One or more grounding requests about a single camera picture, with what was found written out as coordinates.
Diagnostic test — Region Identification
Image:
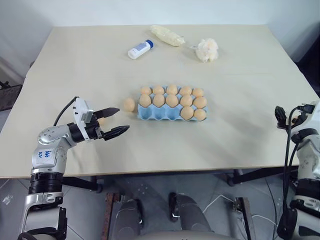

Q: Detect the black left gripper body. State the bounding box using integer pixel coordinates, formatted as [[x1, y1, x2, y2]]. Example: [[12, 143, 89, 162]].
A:
[[84, 113, 105, 142]]

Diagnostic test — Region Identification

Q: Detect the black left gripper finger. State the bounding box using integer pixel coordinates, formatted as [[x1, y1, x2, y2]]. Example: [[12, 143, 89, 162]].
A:
[[94, 107, 122, 119], [102, 125, 131, 141]]

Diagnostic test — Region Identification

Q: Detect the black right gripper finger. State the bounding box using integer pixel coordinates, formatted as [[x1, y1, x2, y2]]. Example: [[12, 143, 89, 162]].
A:
[[274, 105, 289, 130]]

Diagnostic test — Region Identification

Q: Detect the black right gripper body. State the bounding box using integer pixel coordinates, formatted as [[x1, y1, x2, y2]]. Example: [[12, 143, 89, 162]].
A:
[[287, 109, 305, 131]]

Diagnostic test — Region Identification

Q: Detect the blue egg carton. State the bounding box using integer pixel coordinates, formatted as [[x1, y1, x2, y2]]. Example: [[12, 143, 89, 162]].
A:
[[136, 84, 209, 123]]

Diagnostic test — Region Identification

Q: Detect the black table leg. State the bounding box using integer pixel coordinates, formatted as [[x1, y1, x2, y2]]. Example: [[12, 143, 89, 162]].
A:
[[61, 175, 104, 194], [226, 167, 300, 187]]

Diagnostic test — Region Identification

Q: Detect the white bottle with blue cap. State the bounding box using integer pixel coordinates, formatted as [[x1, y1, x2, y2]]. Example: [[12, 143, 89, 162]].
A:
[[127, 39, 155, 60]]

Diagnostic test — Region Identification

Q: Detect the dark background cabinet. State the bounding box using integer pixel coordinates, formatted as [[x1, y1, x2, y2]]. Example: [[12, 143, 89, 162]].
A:
[[291, 21, 320, 98]]

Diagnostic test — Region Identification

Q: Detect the grey robot leg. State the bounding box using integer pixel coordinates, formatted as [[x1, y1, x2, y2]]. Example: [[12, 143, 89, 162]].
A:
[[168, 191, 215, 240], [116, 198, 146, 240]]

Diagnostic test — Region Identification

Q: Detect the black chair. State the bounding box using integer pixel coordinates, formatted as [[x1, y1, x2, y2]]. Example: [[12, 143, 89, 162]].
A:
[[0, 80, 23, 111]]

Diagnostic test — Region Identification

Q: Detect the clear bag of white filling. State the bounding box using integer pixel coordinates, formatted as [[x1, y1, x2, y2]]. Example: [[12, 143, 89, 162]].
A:
[[149, 24, 186, 48]]

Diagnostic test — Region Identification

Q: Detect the white mesh bath pouf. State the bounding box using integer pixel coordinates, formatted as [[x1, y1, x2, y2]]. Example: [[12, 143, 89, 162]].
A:
[[191, 38, 221, 63]]

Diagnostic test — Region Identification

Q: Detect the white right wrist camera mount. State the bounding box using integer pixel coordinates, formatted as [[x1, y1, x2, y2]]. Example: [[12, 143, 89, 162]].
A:
[[298, 100, 320, 133]]

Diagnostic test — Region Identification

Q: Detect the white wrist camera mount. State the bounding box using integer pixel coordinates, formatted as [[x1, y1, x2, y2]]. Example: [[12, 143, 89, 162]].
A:
[[298, 100, 320, 133], [72, 96, 95, 131]]

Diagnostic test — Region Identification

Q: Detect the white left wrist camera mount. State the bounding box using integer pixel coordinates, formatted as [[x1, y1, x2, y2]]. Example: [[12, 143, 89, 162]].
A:
[[72, 96, 95, 131]]

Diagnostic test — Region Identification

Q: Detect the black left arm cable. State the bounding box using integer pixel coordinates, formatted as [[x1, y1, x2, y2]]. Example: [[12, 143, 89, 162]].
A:
[[53, 95, 77, 127]]

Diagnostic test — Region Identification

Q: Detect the rusty stand rail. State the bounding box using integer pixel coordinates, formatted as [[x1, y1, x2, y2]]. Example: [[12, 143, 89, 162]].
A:
[[233, 196, 253, 240], [103, 191, 120, 240]]

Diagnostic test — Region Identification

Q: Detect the white floor cable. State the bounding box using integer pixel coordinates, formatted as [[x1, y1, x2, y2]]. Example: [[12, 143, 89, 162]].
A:
[[201, 194, 280, 227]]

